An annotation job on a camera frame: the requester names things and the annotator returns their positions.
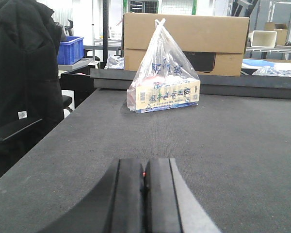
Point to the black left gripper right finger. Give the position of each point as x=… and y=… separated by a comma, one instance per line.
x=170, y=205

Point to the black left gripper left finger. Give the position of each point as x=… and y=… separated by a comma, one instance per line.
x=113, y=205

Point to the white plastic bin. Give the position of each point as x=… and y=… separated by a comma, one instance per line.
x=263, y=39

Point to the clear plastic bag with box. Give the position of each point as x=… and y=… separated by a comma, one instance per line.
x=165, y=78

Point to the black office chair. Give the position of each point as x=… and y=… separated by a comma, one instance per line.
x=18, y=137

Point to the blue plastic crate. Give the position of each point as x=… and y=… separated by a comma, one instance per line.
x=70, y=50

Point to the blue flat tray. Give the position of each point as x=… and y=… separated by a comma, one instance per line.
x=256, y=64

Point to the large brown cardboard box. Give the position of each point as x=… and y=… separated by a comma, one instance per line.
x=215, y=45

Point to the crumpled clear plastic bag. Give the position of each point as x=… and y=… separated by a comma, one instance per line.
x=271, y=71

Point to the black raised table ledge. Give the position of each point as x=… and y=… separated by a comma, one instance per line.
x=243, y=86

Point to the black jacket on chair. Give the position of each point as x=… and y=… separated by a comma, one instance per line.
x=29, y=83

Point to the small brown cardboard box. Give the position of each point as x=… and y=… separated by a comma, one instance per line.
x=281, y=29

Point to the metal wire rack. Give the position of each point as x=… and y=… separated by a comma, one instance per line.
x=262, y=11

